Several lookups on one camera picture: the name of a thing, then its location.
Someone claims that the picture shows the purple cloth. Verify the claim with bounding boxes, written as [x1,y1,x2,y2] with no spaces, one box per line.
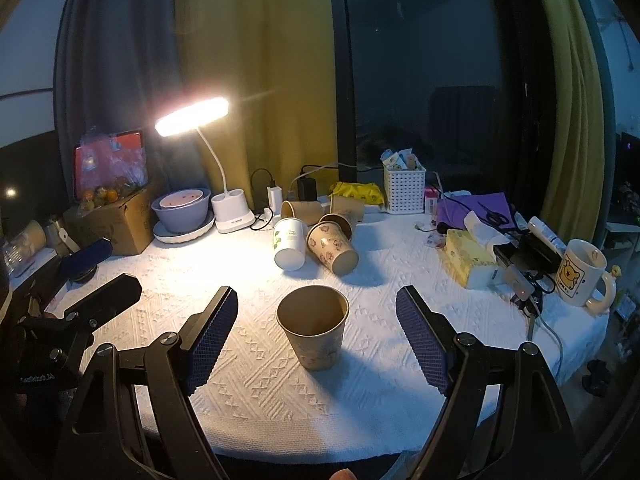
[436,192,524,234]

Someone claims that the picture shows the black electronic device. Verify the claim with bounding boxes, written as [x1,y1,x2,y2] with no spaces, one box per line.
[492,232,564,275]

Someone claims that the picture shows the grey curtain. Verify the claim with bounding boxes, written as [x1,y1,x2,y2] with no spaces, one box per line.
[52,0,201,203]

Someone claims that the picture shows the yellow tissue box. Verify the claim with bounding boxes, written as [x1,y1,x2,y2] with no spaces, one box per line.
[442,210,501,289]

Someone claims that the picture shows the brown patterned paper cup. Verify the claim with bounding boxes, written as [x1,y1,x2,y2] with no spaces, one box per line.
[318,213,354,241]
[276,285,349,372]
[330,195,366,222]
[280,200,327,227]
[306,221,360,276]

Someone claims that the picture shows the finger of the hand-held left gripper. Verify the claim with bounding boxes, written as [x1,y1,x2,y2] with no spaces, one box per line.
[42,273,144,332]
[56,238,114,287]

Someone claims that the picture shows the white bear-print mug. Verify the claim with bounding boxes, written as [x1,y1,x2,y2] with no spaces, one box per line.
[555,239,619,316]

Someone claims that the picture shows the purple bowl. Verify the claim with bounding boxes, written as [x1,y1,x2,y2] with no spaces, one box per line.
[151,187,214,234]

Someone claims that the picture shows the yellow printed bag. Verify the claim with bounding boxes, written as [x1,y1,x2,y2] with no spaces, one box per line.
[330,181,387,211]

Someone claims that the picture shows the black scissors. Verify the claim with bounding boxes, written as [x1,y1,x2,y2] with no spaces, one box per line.
[476,202,509,227]

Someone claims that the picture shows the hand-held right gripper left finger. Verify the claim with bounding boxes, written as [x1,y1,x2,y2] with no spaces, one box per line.
[50,286,239,480]

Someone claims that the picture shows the yellow curtain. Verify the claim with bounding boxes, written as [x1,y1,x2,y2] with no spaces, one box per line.
[527,0,622,232]
[174,0,339,211]

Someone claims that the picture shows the plastic bag of fruit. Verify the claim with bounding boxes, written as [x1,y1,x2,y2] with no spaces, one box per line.
[75,126,151,212]

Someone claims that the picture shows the black charger cable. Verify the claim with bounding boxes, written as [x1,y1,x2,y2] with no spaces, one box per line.
[249,167,277,232]

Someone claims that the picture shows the white plastic basket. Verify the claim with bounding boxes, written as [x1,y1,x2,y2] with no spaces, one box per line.
[383,162,427,214]

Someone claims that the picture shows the cardboard box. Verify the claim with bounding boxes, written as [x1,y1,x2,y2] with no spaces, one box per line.
[62,187,157,256]

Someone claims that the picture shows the white plate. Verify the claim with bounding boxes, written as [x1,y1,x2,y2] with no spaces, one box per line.
[152,219,217,246]

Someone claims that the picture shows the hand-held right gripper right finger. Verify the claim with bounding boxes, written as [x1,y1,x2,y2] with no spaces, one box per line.
[395,285,583,480]

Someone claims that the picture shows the white textured tablecloth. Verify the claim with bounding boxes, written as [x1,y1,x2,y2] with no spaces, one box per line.
[50,200,612,466]

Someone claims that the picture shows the white green-print paper cup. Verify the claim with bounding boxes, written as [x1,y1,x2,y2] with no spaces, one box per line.
[272,217,309,272]

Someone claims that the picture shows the white tube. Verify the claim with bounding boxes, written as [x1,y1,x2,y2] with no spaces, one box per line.
[527,216,569,257]

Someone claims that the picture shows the grey cable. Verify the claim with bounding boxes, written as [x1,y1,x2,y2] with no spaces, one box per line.
[525,300,566,383]

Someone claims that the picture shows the small white device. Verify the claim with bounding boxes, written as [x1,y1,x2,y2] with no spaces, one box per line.
[505,265,535,305]

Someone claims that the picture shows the packets in basket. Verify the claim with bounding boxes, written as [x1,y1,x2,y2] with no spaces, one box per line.
[380,147,426,171]

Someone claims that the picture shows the white desk lamp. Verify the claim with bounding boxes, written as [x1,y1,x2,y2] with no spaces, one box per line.
[154,96,258,235]

